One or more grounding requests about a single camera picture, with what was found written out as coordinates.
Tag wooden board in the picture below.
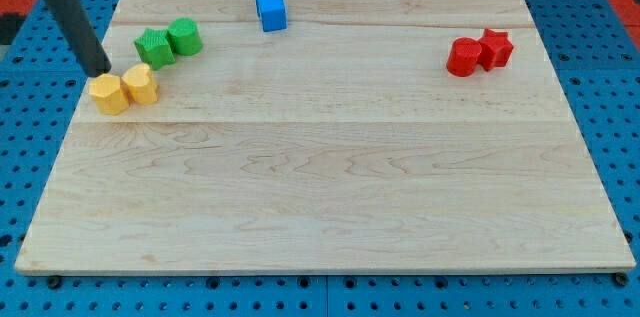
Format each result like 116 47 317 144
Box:
15 0 636 276

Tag green star block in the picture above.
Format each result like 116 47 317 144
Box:
134 28 175 70

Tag red cylinder block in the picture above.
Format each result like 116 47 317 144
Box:
446 37 482 77

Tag blue house-shaped block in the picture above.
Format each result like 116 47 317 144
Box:
255 0 287 32

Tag yellow hexagon block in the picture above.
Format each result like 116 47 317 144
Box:
89 73 130 115

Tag green cylinder block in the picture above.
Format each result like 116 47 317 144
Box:
168 18 203 56

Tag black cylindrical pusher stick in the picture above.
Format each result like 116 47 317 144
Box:
44 0 111 78

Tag yellow heart block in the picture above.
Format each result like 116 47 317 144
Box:
122 63 158 105

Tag red star block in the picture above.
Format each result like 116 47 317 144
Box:
478 29 514 71

